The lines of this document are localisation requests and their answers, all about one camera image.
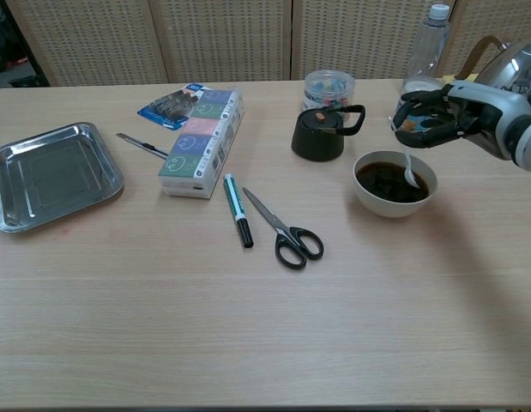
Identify woven rattan folding screen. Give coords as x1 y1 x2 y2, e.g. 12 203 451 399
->
5 0 531 88

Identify green white marker pen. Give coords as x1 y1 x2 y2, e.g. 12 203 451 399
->
223 173 255 249

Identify black handled scissors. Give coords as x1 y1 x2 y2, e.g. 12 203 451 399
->
242 186 325 271

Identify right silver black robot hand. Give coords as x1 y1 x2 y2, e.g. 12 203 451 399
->
393 81 531 162

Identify clear jar of colourful clips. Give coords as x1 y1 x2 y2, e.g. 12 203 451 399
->
303 70 357 124

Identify silver utility knife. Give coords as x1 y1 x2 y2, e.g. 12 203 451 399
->
116 132 169 161

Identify steel kettle with wooden handle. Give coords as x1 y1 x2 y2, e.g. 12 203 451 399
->
461 34 531 111

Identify blue blister pack of clips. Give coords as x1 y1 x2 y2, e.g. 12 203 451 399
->
136 82 205 131

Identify dark brown liquid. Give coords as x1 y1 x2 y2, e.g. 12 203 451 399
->
356 161 431 203

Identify white bowl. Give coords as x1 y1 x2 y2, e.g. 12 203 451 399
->
353 149 438 219

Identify small black teapot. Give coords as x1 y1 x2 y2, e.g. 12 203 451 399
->
290 104 366 163

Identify colourful tissue pack bundle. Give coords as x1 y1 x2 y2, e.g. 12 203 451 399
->
157 88 244 201

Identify yellow sponge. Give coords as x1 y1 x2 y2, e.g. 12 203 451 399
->
441 72 477 86

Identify stainless steel tray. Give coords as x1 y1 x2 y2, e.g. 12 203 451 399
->
0 122 125 234

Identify clear plastic water bottle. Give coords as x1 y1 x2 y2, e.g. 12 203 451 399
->
401 3 452 92

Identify white plastic spoon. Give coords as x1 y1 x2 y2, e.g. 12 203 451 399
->
388 115 421 189

